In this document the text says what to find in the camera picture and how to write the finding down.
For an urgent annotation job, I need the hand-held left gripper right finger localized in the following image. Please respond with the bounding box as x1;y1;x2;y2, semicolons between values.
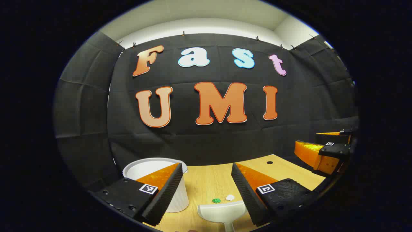
231;163;319;227

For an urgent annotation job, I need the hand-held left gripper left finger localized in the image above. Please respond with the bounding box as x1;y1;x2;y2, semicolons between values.
92;163;183;227

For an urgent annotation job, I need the white plastic dustpan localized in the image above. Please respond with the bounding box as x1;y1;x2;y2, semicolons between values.
197;200;248;232

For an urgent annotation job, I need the white ribbed garbage bin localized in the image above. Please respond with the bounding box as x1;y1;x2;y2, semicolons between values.
122;158;189;213

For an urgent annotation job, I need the wooden desktop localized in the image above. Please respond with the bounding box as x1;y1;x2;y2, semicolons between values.
142;154;327;232

